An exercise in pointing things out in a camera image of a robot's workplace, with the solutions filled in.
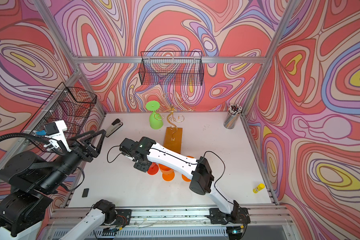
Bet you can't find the red wine glass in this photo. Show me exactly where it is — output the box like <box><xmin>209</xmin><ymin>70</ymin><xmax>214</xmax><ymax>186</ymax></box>
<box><xmin>147</xmin><ymin>163</ymin><xmax>160</xmax><ymax>176</ymax></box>

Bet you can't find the green wine glass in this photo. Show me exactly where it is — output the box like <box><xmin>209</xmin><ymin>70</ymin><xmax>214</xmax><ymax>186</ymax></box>
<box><xmin>146</xmin><ymin>101</ymin><xmax>164</xmax><ymax>130</ymax></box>

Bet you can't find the orange wine glass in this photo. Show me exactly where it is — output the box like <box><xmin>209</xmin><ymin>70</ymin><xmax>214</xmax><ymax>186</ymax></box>
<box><xmin>182</xmin><ymin>156</ymin><xmax>194</xmax><ymax>182</ymax></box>
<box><xmin>159</xmin><ymin>164</ymin><xmax>175</xmax><ymax>182</ymax></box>

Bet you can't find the orange wine glass front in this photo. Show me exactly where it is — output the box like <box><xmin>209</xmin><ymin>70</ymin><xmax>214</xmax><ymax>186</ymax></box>
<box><xmin>182</xmin><ymin>156</ymin><xmax>194</xmax><ymax>182</ymax></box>

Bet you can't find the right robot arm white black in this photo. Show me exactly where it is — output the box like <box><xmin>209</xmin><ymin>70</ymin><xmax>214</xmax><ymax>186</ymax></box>
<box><xmin>111</xmin><ymin>137</ymin><xmax>251</xmax><ymax>227</ymax></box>

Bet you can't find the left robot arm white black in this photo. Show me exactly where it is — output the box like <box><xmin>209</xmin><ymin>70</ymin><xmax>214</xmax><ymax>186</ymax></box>
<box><xmin>0</xmin><ymin>130</ymin><xmax>106</xmax><ymax>240</ymax></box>

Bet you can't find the gold rack on wooden base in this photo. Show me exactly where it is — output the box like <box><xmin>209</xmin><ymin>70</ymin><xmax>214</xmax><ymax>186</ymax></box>
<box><xmin>158</xmin><ymin>93</ymin><xmax>194</xmax><ymax>154</ymax></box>

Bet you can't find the grey black stapler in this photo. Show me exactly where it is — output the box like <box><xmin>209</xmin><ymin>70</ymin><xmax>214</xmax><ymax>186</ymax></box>
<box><xmin>106</xmin><ymin>119</ymin><xmax>123</xmax><ymax>138</ymax></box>

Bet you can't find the small black block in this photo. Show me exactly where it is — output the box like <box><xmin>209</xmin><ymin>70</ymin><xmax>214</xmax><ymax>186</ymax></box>
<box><xmin>82</xmin><ymin>188</ymin><xmax>89</xmax><ymax>198</ymax></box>

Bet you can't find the clear cup of pencils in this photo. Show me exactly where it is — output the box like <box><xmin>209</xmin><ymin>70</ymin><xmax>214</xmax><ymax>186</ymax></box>
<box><xmin>224</xmin><ymin>104</ymin><xmax>243</xmax><ymax>129</ymax></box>

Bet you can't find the yellow glue stick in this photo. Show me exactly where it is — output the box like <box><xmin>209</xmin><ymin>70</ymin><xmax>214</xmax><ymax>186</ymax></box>
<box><xmin>253</xmin><ymin>184</ymin><xmax>266</xmax><ymax>194</ymax></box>

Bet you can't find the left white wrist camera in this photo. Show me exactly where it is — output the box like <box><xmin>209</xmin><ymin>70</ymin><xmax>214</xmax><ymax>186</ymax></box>
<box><xmin>33</xmin><ymin>120</ymin><xmax>71</xmax><ymax>155</ymax></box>

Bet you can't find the black wire basket left wall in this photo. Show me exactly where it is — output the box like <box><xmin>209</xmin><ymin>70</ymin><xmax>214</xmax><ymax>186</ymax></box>
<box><xmin>21</xmin><ymin>83</ymin><xmax>97</xmax><ymax>139</ymax></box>

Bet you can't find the black wire basket wall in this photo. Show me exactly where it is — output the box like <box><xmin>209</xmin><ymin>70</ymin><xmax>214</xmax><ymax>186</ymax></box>
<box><xmin>21</xmin><ymin>83</ymin><xmax>97</xmax><ymax>139</ymax></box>
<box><xmin>139</xmin><ymin>51</ymin><xmax>205</xmax><ymax>86</ymax></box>

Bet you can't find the metal base rail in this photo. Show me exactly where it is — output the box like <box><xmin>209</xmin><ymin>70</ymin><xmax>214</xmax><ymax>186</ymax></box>
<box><xmin>44</xmin><ymin>205</ymin><xmax>301</xmax><ymax>240</ymax></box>

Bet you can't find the black wire basket back wall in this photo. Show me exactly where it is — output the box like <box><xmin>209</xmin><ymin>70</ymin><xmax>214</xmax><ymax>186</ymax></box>
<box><xmin>139</xmin><ymin>51</ymin><xmax>205</xmax><ymax>86</ymax></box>

